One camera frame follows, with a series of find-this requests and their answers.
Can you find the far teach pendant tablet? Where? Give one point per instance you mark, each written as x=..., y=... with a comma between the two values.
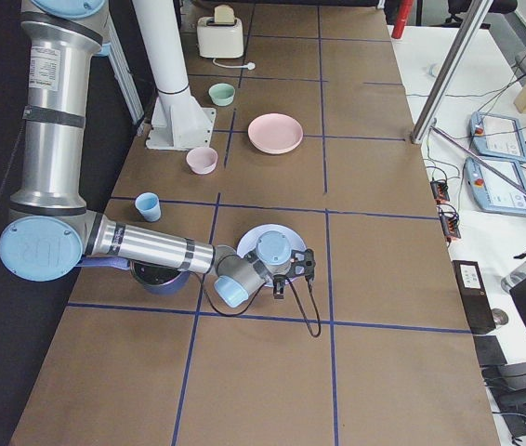
x=497, y=136

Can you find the green bowl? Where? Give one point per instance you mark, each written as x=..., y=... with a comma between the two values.
x=222, y=94

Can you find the white camera post with base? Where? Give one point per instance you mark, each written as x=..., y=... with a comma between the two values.
x=178, y=121

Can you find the pink bowl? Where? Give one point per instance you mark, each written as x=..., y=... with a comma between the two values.
x=202, y=160

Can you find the red cylinder object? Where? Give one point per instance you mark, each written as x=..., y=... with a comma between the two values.
x=404, y=11

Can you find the black box with label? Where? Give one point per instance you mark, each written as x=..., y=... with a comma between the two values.
x=473, y=295

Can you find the black office chair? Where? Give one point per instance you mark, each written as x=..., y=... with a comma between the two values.
x=457, y=7

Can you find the pink plate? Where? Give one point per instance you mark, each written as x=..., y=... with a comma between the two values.
x=275, y=133

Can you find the orange connector module near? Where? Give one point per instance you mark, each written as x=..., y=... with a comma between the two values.
x=449, y=219

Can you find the teach pendant tablet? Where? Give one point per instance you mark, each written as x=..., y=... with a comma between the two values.
x=497, y=136
x=490, y=193

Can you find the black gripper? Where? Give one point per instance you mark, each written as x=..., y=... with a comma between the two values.
x=279, y=287

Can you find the cream toaster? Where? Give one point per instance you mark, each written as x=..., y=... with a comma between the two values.
x=219, y=41

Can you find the aluminium frame post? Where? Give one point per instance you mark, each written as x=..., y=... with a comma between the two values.
x=477, y=12

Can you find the blue plate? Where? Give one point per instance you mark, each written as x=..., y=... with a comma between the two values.
x=249, y=243

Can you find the orange connector module far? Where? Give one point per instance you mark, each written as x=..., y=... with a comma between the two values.
x=439, y=189

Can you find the orange connector module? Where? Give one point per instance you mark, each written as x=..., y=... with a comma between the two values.
x=439, y=189
x=449, y=219

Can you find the light blue cup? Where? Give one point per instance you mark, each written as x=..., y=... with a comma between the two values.
x=148, y=205

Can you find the near teach pendant tablet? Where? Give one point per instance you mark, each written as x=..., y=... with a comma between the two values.
x=490, y=193

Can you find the bread slice in toaster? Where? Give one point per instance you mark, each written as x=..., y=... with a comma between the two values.
x=224, y=15

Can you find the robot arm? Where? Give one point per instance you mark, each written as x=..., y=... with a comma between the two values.
x=50, y=228

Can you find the white reacher grabber stick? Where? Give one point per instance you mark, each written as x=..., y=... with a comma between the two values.
x=479, y=161

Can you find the dark blue pot with lid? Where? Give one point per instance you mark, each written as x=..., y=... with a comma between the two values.
x=155, y=279

